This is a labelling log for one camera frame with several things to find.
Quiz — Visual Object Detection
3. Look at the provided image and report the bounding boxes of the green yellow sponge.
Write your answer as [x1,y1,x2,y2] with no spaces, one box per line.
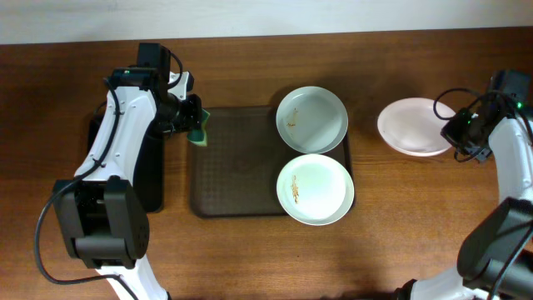
[187,109,210,147]

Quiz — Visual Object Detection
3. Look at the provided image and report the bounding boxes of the pinkish white plate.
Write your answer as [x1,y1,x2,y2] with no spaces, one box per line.
[377,97,451,157]

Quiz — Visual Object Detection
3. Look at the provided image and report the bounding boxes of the light blue plate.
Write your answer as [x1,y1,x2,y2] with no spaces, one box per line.
[275,86,348,153]

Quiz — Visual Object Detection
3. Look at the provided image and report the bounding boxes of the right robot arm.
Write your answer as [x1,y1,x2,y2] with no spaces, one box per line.
[392,69,532,300]

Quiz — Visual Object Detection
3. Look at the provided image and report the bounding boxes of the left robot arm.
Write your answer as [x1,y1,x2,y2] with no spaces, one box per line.
[45,42,209,299]

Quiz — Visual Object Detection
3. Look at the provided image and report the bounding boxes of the small black tray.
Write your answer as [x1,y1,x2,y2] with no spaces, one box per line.
[77,113,164,217]

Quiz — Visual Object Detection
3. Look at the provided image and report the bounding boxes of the brown plastic serving tray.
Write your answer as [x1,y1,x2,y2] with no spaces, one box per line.
[189,106,354,219]

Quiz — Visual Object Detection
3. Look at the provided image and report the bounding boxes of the left black cable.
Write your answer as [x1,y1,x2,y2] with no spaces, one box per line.
[33,49,184,300]

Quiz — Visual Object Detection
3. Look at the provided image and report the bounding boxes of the black cable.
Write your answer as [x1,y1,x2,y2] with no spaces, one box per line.
[432,81,533,300]
[33,49,184,300]

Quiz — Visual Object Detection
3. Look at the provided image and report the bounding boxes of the right black cable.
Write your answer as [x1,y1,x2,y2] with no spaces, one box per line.
[432,81,533,300]

